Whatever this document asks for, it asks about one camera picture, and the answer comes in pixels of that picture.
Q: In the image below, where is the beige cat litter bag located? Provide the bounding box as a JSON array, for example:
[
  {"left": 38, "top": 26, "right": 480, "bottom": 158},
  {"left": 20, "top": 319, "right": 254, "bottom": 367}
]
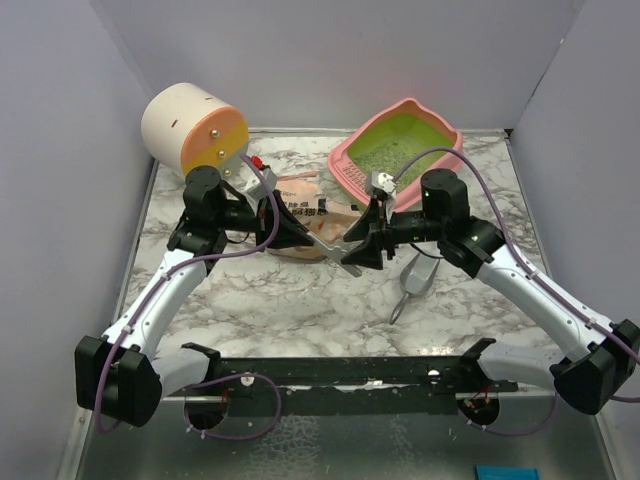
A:
[{"left": 276, "top": 172, "right": 360, "bottom": 244}]

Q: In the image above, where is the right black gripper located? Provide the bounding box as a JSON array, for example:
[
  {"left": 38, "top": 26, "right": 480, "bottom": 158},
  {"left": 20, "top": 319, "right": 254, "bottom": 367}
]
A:
[{"left": 341, "top": 197, "right": 445, "bottom": 269}]

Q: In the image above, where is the green cat litter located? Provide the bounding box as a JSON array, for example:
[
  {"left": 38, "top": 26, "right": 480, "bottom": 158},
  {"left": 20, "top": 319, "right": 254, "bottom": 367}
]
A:
[{"left": 347, "top": 137, "right": 444, "bottom": 175}]

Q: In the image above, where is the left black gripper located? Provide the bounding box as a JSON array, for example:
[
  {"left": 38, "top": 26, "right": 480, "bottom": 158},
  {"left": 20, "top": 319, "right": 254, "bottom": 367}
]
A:
[{"left": 215, "top": 190, "right": 316, "bottom": 252}]

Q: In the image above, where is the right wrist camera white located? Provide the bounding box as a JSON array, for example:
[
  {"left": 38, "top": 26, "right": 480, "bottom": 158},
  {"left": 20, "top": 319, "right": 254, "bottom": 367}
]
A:
[{"left": 365, "top": 171, "right": 397, "bottom": 201}]

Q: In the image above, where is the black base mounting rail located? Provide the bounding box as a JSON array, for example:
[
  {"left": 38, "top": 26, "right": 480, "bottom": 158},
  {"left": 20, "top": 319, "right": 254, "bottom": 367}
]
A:
[{"left": 172, "top": 340, "right": 517, "bottom": 417}]

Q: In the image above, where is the pink green litter box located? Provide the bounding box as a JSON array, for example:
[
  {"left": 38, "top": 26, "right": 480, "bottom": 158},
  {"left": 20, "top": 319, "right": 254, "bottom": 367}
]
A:
[{"left": 327, "top": 98, "right": 463, "bottom": 209}]

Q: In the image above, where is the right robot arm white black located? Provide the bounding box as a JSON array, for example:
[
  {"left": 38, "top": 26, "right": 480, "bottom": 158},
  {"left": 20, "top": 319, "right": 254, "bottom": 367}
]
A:
[{"left": 341, "top": 169, "right": 639, "bottom": 415}]

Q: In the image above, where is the cream orange cylinder container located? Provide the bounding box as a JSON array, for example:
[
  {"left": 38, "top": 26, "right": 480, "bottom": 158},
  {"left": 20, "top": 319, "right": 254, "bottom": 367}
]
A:
[{"left": 140, "top": 82, "right": 249, "bottom": 178}]

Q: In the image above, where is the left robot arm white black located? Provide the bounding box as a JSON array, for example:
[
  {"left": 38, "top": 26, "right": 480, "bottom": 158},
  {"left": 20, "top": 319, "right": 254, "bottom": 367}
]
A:
[{"left": 74, "top": 161, "right": 310, "bottom": 427}]

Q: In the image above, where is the grey metal scoop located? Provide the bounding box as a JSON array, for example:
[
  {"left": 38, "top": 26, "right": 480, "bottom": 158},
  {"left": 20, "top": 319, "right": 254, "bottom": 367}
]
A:
[{"left": 389, "top": 253, "right": 440, "bottom": 325}]

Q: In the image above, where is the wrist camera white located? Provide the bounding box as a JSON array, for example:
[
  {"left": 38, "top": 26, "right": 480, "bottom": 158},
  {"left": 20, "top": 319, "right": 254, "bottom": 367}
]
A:
[
  {"left": 365, "top": 171, "right": 397, "bottom": 201},
  {"left": 244, "top": 156, "right": 278, "bottom": 201}
]

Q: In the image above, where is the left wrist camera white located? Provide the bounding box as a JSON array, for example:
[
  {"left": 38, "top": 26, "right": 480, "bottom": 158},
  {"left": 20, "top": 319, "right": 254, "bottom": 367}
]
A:
[{"left": 244, "top": 156, "right": 278, "bottom": 201}]

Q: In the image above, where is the blue object at bottom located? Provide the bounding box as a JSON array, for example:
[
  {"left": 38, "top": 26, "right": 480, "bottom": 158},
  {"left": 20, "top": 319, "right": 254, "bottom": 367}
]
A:
[{"left": 475, "top": 465, "right": 540, "bottom": 480}]

